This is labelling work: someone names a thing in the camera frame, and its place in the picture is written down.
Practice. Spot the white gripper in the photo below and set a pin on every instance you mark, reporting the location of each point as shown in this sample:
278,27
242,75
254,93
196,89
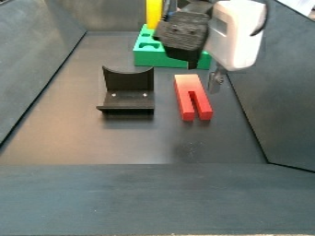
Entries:
236,35

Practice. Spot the red double-square forked block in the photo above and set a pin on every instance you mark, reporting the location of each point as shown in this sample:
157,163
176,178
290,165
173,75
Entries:
193,98

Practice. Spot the green shape sorter board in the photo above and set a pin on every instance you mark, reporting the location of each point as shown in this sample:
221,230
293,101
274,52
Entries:
150,52

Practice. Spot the black curved stand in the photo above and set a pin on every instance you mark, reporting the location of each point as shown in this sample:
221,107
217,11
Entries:
129,91

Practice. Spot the yellow rectangular block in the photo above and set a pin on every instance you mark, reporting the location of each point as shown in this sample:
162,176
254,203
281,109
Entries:
154,13

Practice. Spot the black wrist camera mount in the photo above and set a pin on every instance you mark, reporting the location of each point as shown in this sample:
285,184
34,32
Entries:
182,32

